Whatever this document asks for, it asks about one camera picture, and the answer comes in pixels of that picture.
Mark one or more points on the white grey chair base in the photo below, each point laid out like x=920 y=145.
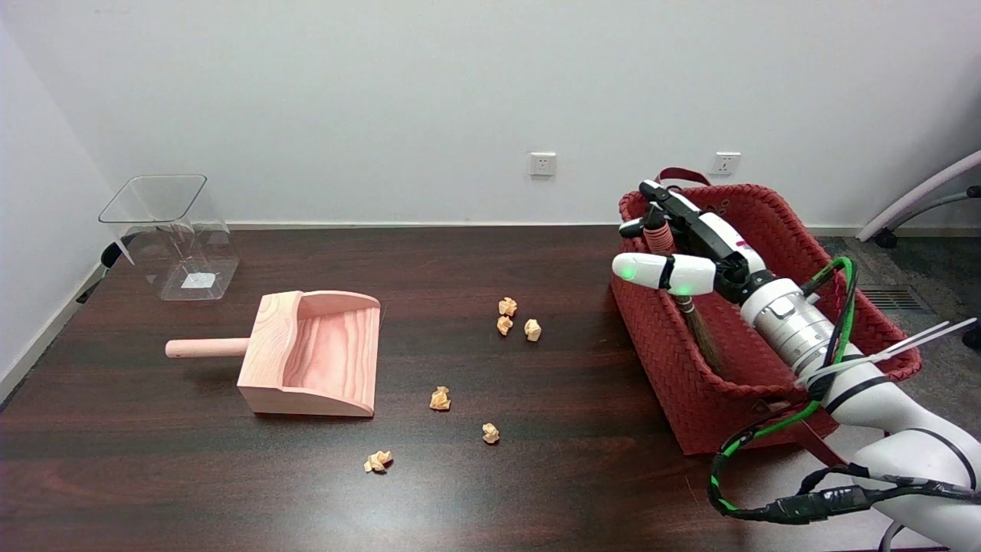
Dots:
x=920 y=192

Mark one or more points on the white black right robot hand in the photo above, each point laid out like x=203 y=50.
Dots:
x=705 y=272

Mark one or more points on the crumpled paper ball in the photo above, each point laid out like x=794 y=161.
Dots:
x=533 y=330
x=503 y=325
x=378 y=461
x=507 y=307
x=490 y=434
x=440 y=399

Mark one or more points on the white zip tie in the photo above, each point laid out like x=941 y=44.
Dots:
x=881 y=356

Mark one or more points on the small straw hand broom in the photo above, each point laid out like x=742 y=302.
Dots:
x=659 y=241

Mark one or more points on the wooden dustpan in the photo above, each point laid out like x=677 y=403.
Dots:
x=329 y=360

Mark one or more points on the floor vent grille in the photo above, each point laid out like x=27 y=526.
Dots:
x=887 y=299

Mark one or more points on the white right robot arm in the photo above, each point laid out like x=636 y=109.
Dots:
x=789 y=326

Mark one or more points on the clear plastic container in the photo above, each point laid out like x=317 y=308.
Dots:
x=201 y=282

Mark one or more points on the black object behind container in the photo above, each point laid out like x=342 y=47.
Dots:
x=115 y=253

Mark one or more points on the white wall socket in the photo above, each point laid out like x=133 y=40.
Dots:
x=542 y=164
x=725 y=163

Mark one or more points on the red woven basket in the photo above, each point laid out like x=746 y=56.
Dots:
x=690 y=399

